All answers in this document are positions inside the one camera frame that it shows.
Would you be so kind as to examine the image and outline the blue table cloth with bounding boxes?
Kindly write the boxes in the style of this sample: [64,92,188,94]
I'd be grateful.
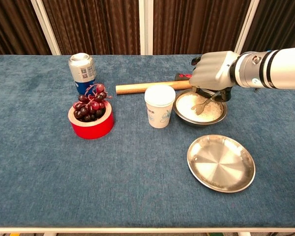
[0,54,295,229]

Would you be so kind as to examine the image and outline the blue silver soda can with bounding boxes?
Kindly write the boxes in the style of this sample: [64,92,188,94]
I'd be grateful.
[68,52,98,96]

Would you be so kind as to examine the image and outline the steel bowl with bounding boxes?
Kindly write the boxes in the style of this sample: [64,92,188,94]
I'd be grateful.
[173,88,228,127]

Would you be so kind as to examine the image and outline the dark brown pleated curtain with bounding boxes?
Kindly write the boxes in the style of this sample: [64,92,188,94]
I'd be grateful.
[43,0,141,56]
[152,0,251,56]
[240,0,295,54]
[0,0,52,59]

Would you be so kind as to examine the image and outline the dark red grape bunch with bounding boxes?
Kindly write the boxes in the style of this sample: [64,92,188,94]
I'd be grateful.
[73,83,113,122]

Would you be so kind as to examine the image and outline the empty steel plate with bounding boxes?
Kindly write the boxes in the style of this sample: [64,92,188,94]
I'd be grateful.
[186,134,256,194]

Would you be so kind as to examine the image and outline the red black claw hammer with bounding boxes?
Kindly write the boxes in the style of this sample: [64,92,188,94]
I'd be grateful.
[174,73,195,82]

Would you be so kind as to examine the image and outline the red tape roll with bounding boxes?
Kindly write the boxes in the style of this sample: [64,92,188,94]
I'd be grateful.
[67,100,115,140]

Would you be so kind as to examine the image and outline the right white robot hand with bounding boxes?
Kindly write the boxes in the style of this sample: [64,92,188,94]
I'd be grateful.
[188,51,240,103]

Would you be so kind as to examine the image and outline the small dark metal spoon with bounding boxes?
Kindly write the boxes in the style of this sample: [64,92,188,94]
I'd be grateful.
[191,92,221,116]

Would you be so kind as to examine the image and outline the white paper cup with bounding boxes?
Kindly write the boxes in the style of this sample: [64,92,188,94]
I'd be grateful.
[144,85,177,129]

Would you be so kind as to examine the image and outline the wooden rolling pin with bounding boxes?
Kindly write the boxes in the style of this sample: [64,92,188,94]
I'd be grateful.
[116,80,193,95]

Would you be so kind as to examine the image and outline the white partition frame post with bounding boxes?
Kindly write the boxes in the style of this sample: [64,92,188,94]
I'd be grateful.
[30,0,62,56]
[139,0,154,56]
[234,0,259,55]

